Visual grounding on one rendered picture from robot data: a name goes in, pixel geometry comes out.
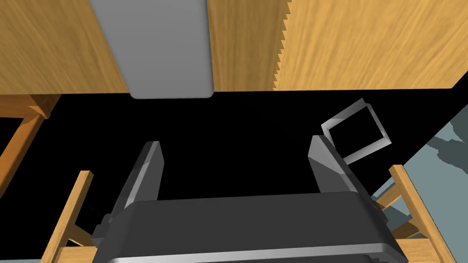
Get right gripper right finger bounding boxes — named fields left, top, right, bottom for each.
left=308, top=135, right=360, bottom=194

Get grey open box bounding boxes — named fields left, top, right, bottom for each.
left=320, top=98, right=393, bottom=165

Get wooden chair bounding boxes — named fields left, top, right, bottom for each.
left=40, top=170, right=106, bottom=263
left=371, top=164, right=457, bottom=263

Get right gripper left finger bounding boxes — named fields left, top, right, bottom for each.
left=111, top=140, right=165, bottom=219

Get grey flat slab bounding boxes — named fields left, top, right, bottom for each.
left=89, top=0, right=214, bottom=100

